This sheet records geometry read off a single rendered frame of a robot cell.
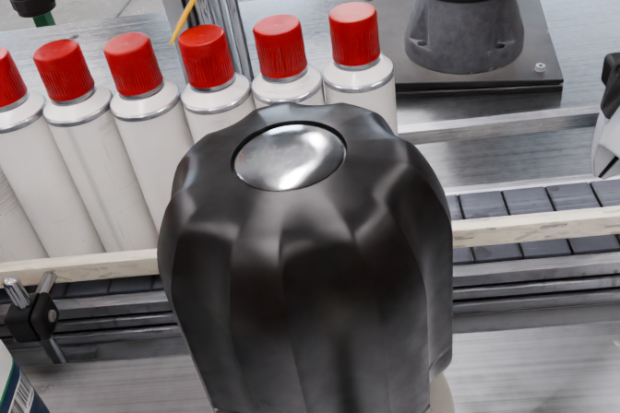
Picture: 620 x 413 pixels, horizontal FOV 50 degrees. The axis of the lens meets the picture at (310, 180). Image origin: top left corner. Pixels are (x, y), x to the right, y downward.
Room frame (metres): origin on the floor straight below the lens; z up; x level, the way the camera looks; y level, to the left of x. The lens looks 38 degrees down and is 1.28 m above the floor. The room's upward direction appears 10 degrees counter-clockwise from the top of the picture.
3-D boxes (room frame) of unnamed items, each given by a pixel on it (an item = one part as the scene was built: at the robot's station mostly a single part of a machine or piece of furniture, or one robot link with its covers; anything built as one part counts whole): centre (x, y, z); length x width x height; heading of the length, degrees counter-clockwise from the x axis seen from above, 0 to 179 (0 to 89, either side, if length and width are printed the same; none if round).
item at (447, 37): (0.76, -0.23, 0.90); 0.15 x 0.15 x 0.10
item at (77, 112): (0.44, 0.16, 0.98); 0.05 x 0.05 x 0.20
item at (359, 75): (0.42, -0.05, 0.98); 0.05 x 0.05 x 0.20
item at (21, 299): (0.37, 0.23, 0.89); 0.06 x 0.03 x 0.12; 173
